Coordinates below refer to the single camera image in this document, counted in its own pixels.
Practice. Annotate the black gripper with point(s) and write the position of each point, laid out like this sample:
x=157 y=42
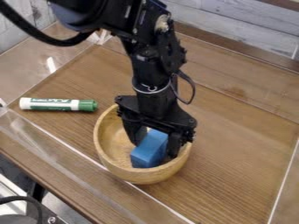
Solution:
x=157 y=110

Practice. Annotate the blue rectangular block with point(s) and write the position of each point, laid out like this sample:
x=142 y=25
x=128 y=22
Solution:
x=149 y=154

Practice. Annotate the brown wooden bowl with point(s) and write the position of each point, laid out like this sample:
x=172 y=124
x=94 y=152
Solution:
x=114 y=147

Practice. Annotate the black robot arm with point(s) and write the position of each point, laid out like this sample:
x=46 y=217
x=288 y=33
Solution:
x=144 y=24

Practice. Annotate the green and white marker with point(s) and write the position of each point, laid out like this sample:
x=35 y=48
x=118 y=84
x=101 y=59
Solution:
x=58 y=104

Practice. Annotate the clear acrylic tray wall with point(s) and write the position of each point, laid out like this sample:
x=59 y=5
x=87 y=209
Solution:
x=77 y=178

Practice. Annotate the clear acrylic corner bracket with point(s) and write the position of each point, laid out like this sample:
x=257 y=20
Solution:
x=101 y=37

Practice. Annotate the black table clamp with cable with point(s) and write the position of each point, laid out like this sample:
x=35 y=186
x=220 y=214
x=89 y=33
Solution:
x=25 y=210

